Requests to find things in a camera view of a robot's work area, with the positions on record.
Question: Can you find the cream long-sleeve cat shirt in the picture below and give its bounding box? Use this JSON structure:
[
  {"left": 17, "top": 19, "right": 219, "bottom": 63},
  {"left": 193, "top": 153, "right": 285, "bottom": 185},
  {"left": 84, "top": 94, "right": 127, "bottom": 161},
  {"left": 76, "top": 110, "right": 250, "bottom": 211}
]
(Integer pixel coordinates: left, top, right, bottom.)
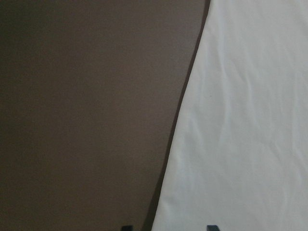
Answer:
[{"left": 153, "top": 0, "right": 308, "bottom": 231}]

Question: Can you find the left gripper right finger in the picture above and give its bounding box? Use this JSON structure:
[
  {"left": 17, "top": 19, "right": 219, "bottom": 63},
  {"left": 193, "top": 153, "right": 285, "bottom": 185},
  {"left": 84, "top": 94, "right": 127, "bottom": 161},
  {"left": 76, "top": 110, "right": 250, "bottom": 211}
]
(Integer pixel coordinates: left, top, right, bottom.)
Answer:
[{"left": 206, "top": 225, "right": 219, "bottom": 231}]

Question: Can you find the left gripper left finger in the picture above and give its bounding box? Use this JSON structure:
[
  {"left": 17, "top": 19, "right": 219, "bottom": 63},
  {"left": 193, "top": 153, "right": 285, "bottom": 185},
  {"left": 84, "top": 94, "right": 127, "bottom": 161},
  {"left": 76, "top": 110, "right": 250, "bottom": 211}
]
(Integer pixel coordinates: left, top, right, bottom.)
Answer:
[{"left": 121, "top": 225, "right": 133, "bottom": 231}]

